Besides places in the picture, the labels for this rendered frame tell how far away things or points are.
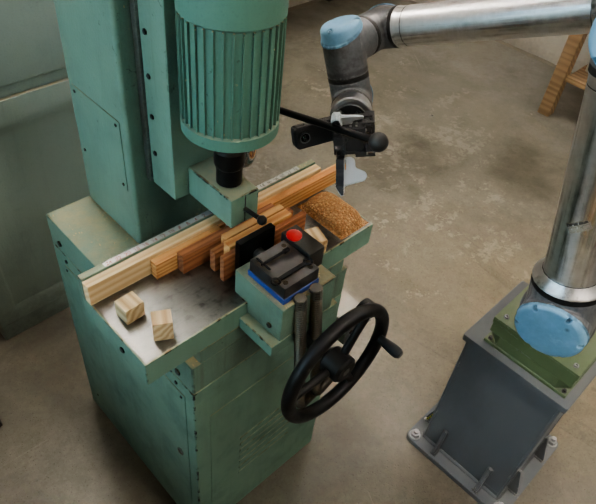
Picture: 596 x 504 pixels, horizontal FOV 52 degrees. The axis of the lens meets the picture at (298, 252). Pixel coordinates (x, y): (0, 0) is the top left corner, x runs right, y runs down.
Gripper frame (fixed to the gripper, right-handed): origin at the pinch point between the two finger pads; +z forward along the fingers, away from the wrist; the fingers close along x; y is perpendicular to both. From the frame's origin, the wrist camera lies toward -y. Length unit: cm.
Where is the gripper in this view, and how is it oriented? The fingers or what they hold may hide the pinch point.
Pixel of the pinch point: (335, 160)
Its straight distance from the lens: 114.6
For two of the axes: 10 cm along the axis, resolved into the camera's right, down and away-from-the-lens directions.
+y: 9.9, -0.3, -1.4
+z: -1.1, 5.4, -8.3
